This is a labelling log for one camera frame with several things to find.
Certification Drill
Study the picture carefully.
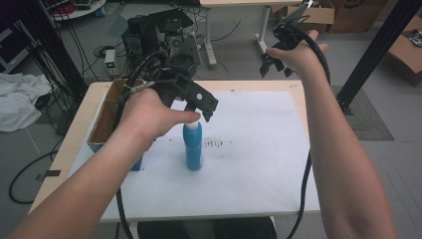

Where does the person's right hand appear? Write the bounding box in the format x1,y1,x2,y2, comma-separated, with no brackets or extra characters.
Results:
266,29,329,79

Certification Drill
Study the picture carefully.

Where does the round white table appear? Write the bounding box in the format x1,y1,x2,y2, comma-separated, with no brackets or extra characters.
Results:
42,0,107,22

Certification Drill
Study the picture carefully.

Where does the open cardboard box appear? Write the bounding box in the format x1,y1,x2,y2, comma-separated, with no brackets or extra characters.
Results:
86,78,147,172

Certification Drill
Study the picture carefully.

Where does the white desk with metal legs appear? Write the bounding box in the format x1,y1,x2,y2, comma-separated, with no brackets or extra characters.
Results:
198,0,305,71

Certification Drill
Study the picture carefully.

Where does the large brown cardboard box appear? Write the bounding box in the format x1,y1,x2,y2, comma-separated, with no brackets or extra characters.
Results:
382,14,422,89

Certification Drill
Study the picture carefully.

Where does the black tape strip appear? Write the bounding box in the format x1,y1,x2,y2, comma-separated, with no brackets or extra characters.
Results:
35,169,63,182

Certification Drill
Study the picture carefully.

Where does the black stand with cables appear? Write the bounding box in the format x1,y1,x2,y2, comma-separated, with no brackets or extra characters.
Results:
0,0,90,101

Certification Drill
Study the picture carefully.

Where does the grey floor mat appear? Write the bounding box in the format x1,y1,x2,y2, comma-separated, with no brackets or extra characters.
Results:
331,85,395,141

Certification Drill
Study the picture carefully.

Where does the white power supply unit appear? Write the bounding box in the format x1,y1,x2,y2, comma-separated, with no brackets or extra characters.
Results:
104,49,119,78

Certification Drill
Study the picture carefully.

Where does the black floor cable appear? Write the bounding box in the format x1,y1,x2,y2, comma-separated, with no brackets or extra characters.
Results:
8,138,65,205

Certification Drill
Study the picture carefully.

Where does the left hand-held gripper black cable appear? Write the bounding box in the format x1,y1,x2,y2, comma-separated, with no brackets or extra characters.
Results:
111,53,163,239

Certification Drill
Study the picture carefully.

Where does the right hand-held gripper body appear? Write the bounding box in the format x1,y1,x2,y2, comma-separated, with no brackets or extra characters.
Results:
273,0,316,54

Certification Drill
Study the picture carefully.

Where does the black metal stand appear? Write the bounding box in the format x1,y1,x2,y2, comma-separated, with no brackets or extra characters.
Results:
335,0,422,117

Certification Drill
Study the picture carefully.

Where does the right hand-held gripper black cable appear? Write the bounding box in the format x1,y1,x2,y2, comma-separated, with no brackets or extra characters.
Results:
286,29,332,239

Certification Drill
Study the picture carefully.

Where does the white paper sheet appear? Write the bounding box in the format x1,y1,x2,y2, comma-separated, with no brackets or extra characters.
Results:
67,90,321,223

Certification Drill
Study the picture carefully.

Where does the white crumpled cloth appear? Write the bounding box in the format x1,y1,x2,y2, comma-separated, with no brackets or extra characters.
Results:
0,72,53,133

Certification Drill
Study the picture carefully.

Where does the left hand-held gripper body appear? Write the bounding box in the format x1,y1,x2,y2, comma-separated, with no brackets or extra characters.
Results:
152,68,220,116

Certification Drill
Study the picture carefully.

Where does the hand-held gripper black cable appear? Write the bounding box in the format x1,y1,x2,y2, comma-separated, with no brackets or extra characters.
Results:
111,53,163,239
286,29,332,239

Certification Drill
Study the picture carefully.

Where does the blue bottle with white cap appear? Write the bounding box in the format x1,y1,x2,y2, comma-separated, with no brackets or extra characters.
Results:
182,120,204,172

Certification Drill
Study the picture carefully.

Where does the person's left hand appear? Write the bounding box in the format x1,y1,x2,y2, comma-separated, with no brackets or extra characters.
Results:
113,88,202,147

